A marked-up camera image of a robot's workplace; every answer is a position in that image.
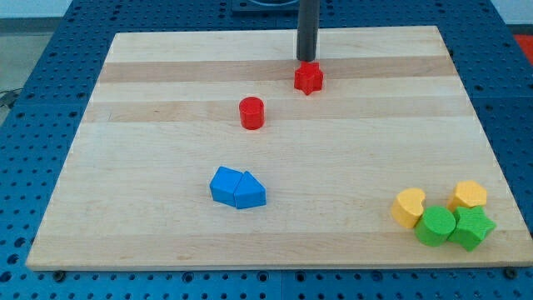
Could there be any red star block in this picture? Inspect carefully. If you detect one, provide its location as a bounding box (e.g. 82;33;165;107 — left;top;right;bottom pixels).
294;62;324;95

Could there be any green star block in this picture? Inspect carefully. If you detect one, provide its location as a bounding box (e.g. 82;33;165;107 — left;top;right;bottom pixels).
447;206;496;252

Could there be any red cylinder block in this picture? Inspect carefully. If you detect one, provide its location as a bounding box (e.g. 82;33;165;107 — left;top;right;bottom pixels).
238;97;265;130

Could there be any blue triangular prism block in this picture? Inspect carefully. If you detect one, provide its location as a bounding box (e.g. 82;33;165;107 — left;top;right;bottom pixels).
234;171;267;209

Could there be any blue cube block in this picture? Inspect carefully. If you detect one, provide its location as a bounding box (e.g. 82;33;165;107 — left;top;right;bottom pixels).
209;166;243;207

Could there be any light wooden board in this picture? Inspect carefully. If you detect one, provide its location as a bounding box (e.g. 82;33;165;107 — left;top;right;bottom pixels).
27;26;532;271

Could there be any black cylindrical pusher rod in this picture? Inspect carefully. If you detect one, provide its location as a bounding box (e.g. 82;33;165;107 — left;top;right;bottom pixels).
296;0;320;62

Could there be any yellow heart block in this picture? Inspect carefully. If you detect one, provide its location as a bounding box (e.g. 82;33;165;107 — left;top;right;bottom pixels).
391;187;426;228

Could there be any green cylinder block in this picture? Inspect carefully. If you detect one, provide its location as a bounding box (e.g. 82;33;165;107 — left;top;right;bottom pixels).
415;206;456;247

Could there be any yellow hexagon block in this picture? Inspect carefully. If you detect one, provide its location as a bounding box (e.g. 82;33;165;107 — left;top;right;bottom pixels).
446;181;487;213

